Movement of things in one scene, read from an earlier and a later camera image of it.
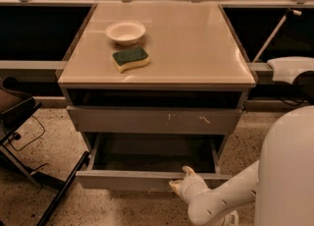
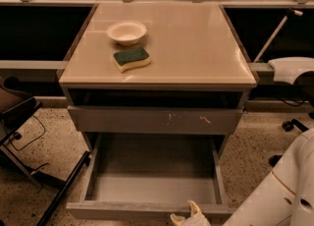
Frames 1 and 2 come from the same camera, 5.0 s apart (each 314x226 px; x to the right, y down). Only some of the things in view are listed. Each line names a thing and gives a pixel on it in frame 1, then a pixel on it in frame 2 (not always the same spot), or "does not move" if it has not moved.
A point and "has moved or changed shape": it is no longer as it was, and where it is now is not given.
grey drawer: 148,162 has moved or changed shape
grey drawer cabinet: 155,68 does not move
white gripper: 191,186 -> 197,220
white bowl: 126,32 does not move
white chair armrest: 286,69 does not move
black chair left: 15,105 does not move
